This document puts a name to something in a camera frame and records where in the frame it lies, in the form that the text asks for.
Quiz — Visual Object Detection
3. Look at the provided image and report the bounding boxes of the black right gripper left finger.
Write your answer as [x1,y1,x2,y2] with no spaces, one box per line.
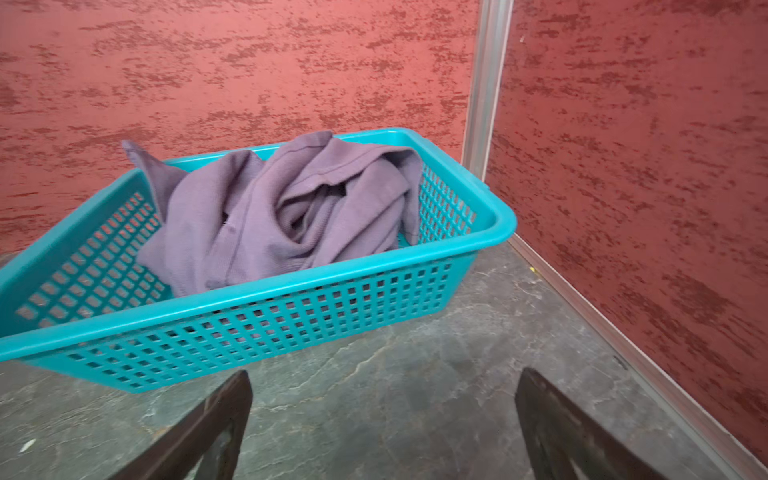
[112,370,253,479]

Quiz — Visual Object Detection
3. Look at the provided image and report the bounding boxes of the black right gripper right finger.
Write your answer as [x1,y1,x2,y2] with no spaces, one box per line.
[515,367,663,479]

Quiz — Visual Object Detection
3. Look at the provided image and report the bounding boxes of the purple trousers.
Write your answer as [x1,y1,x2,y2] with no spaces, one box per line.
[123,131,423,296]

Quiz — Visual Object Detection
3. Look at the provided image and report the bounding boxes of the teal plastic mesh basket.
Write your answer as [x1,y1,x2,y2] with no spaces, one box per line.
[1,128,517,393]

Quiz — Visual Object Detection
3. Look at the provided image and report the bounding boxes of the aluminium corner post right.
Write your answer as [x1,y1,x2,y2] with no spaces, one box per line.
[461,0,514,182]

